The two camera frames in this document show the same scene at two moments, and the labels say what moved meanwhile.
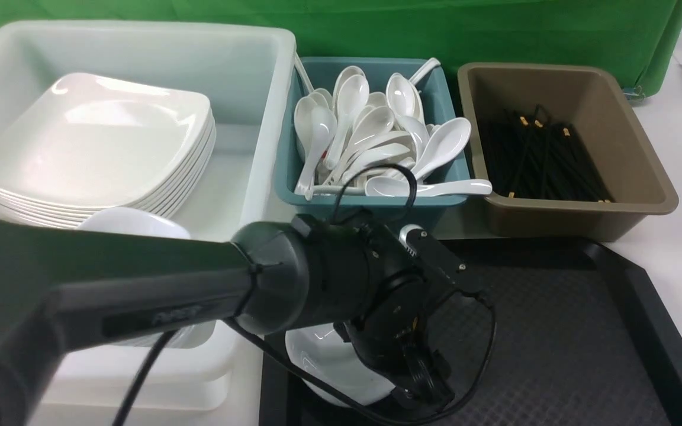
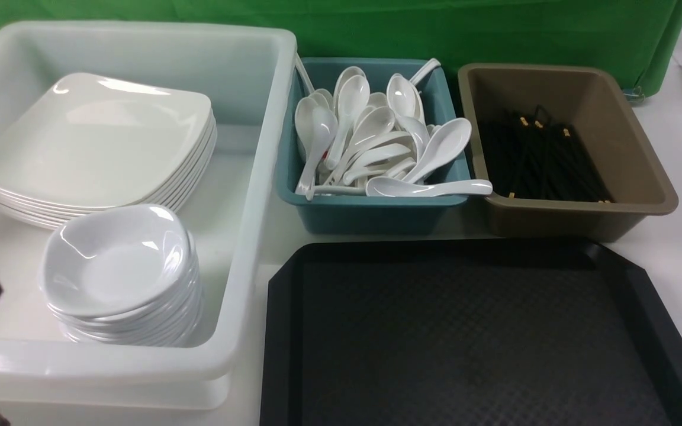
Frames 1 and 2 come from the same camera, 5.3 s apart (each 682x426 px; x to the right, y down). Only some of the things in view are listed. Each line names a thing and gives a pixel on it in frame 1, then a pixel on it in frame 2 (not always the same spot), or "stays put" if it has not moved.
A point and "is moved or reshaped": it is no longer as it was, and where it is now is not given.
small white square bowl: (322, 349) is moved or reshaped
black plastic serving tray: (560, 338) stays put
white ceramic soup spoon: (391, 186) stays put
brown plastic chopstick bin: (566, 159) stays put
